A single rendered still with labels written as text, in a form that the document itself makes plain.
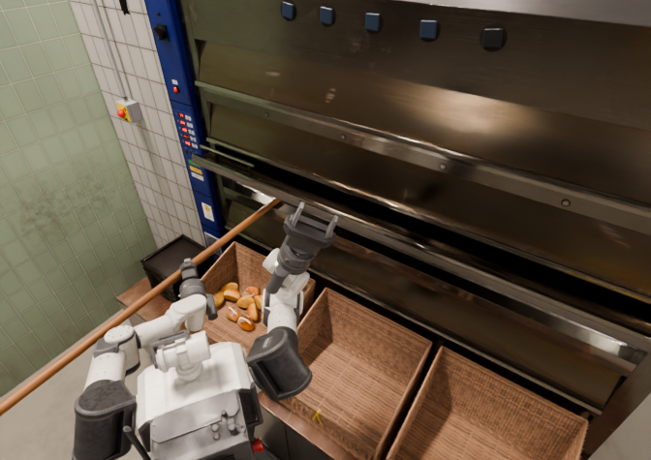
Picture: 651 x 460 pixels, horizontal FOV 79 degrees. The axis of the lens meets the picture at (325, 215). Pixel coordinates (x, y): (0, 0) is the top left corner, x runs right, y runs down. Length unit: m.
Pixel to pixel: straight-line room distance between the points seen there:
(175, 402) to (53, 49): 1.94
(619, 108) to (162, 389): 1.25
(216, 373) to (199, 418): 0.11
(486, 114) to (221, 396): 1.00
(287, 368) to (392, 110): 0.82
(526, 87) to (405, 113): 0.35
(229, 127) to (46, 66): 1.06
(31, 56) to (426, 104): 1.92
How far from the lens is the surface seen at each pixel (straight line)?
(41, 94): 2.54
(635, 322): 1.40
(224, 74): 1.74
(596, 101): 1.16
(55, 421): 2.97
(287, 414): 1.91
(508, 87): 1.18
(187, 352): 0.99
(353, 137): 1.42
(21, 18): 2.49
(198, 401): 1.04
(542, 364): 1.71
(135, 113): 2.38
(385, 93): 1.32
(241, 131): 1.80
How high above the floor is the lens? 2.29
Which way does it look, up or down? 38 degrees down
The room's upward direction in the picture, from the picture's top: straight up
